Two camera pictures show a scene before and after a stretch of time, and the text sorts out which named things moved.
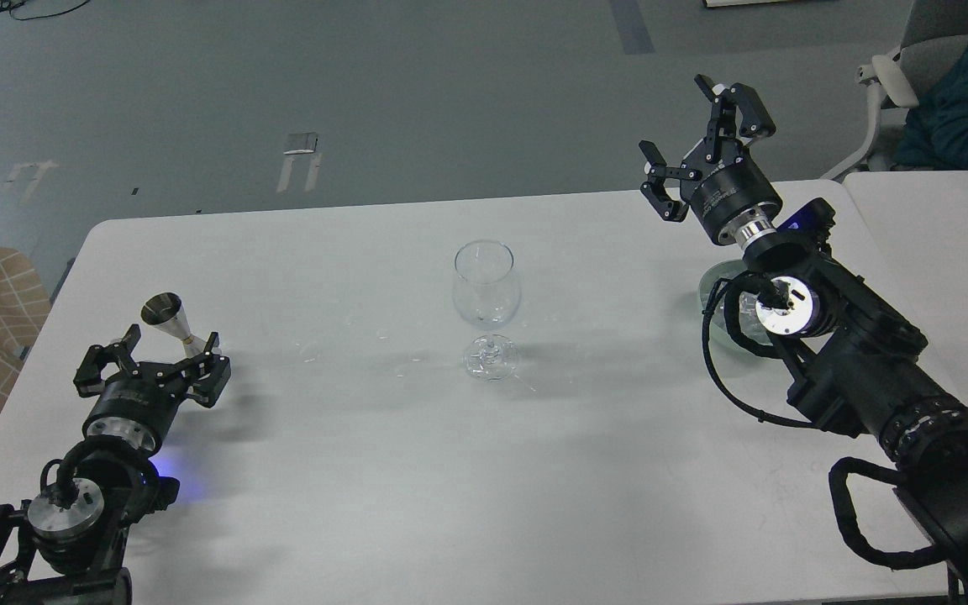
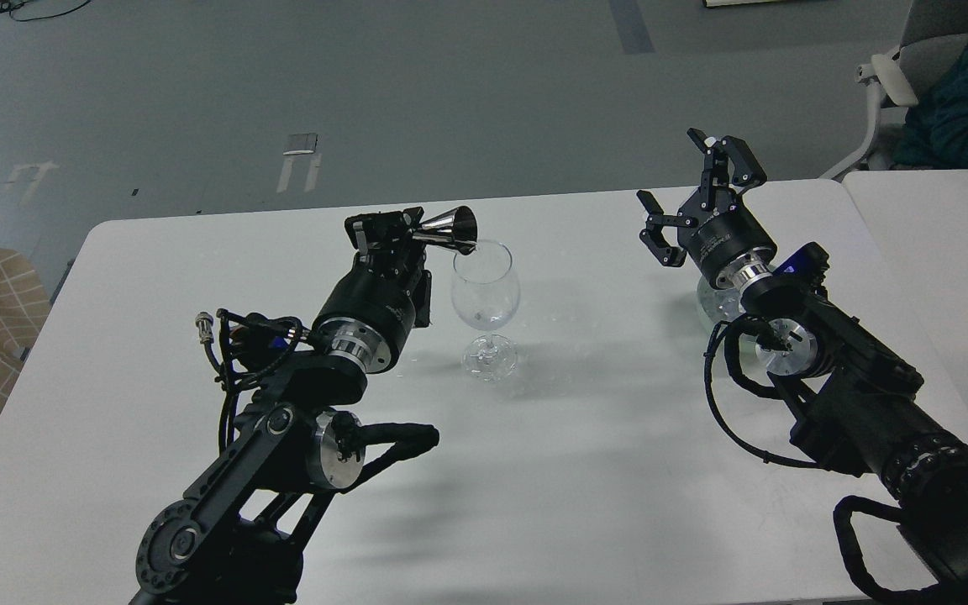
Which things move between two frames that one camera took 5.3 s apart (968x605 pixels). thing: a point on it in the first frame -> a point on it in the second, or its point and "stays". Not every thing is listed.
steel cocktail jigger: (165, 311) -> (456, 228)
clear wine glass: (486, 297) stays
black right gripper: (728, 197) -> (712, 230)
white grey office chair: (936, 32) stays
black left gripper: (135, 402) -> (393, 296)
